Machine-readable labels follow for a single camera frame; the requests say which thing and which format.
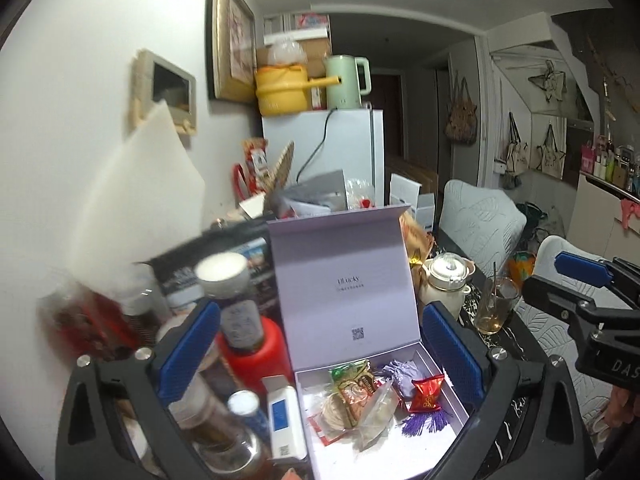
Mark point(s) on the white carton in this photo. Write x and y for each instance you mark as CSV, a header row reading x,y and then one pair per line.
x,y
405,192

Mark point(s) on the green electric kettle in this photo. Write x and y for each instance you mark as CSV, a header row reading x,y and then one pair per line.
x,y
342,82

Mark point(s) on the woven fan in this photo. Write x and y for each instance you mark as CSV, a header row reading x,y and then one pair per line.
x,y
282,167

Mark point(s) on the lavender gift box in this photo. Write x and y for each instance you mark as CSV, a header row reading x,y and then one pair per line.
x,y
345,290

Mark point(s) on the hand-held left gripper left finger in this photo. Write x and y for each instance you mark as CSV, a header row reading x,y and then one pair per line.
x,y
185,350

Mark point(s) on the framed picture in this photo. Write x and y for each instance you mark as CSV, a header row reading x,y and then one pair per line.
x,y
232,35

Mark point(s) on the large leaf-pattern chair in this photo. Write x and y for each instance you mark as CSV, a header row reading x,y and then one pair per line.
x,y
555,332

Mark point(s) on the brown patterned bag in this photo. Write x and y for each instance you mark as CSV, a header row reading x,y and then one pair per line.
x,y
461,120

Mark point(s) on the row of bottles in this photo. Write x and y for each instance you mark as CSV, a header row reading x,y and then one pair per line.
x,y
610,165

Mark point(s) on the cream ceramic jar with lid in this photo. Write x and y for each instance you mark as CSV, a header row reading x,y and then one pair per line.
x,y
442,285

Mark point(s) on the clear plastic bag on pot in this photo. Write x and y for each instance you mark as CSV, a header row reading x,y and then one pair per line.
x,y
286,52

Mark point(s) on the clear plastic bag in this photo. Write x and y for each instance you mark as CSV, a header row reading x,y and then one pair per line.
x,y
380,410
286,52

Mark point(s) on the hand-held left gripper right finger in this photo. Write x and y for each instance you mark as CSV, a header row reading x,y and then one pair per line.
x,y
452,355

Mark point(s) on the red white snack packet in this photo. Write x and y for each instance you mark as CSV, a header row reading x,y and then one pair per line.
x,y
320,434

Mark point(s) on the dark brown door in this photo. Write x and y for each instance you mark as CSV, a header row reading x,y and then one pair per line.
x,y
387,115

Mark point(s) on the white blue small box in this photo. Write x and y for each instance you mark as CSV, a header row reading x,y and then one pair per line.
x,y
285,415

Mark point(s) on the dark drinking straw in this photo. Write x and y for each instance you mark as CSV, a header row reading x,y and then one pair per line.
x,y
492,275

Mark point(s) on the dark jar with label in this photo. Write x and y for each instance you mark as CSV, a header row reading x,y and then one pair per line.
x,y
240,320

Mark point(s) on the white mini fridge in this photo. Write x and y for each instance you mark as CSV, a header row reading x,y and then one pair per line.
x,y
350,140

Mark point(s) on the black boxes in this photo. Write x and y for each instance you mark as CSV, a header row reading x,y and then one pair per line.
x,y
250,255

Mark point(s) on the brown powder jar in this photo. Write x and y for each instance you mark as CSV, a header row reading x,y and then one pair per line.
x,y
205,410

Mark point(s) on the red content jar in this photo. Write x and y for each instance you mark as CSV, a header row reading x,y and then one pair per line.
x,y
85,320

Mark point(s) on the small leaf-pattern chair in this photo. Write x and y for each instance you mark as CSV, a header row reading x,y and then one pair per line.
x,y
480,220

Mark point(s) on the yellow pot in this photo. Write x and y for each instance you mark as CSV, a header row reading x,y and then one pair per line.
x,y
280,90

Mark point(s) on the beige wall panel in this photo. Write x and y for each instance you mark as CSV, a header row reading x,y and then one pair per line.
x,y
167,85

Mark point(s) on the drinking glass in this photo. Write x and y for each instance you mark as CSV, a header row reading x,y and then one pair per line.
x,y
492,315

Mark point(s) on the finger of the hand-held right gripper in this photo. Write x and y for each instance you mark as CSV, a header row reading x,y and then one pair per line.
x,y
555,300
582,267

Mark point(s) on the red container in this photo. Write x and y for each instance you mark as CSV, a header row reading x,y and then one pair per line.
x,y
260,360

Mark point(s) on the small clear-lid jar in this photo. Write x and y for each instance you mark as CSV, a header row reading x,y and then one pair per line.
x,y
142,305

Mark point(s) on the small canvas tote bag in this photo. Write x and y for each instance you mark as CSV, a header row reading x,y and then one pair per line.
x,y
516,155

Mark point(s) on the pink cloth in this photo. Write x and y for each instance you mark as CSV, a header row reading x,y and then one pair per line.
x,y
631,212

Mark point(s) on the white foam board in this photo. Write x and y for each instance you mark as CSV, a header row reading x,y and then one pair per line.
x,y
145,195

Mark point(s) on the person's right hand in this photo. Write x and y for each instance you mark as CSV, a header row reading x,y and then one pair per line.
x,y
622,407

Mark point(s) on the grey plastic bag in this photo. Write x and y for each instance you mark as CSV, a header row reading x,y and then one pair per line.
x,y
320,190

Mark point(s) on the orange snack bags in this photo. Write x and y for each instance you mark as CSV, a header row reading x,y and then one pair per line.
x,y
417,245

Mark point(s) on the blue tube with white cap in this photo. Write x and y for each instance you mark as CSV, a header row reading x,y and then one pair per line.
x,y
245,405

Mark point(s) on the patterned orange pouch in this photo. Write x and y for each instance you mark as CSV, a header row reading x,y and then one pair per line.
x,y
355,387

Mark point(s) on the cardboard boxes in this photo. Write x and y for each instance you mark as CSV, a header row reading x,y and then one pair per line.
x,y
315,52

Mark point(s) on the orange liquid jar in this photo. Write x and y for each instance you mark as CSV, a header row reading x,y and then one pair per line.
x,y
235,460

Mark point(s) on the star-shaped bag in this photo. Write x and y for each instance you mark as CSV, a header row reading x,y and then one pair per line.
x,y
547,85

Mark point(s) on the wide canvas tote bag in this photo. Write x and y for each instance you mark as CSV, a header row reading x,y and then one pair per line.
x,y
550,157

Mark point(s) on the red snack pack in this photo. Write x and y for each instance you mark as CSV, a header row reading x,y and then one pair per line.
x,y
257,165

